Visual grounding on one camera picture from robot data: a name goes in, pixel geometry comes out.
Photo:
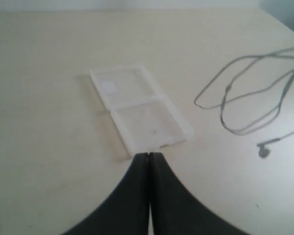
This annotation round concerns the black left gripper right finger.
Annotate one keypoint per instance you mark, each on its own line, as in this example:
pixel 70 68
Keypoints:
pixel 175 211

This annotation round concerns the clear plastic storage case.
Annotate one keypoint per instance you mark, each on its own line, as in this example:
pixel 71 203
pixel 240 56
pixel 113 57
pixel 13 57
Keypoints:
pixel 133 112

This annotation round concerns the white wired earphones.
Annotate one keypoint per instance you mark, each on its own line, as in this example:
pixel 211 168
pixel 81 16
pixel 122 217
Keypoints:
pixel 252 99

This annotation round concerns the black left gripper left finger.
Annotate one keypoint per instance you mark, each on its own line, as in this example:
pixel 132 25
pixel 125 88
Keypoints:
pixel 126 210

